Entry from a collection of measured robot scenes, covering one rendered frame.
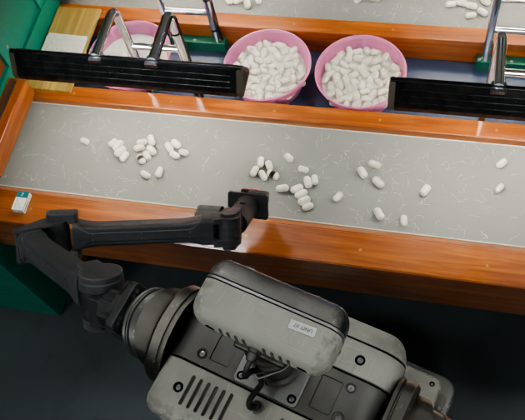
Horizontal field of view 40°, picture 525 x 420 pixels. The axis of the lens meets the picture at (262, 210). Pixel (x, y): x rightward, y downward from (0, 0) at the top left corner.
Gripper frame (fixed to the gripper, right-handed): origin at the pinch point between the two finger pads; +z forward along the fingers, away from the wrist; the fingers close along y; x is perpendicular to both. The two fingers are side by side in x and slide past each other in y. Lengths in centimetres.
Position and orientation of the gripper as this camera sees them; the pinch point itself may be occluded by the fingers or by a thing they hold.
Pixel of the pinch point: (257, 192)
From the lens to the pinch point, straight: 185.3
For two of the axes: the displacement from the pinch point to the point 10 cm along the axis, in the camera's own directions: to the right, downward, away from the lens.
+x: -0.1, 9.1, 4.1
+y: -9.7, -1.2, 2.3
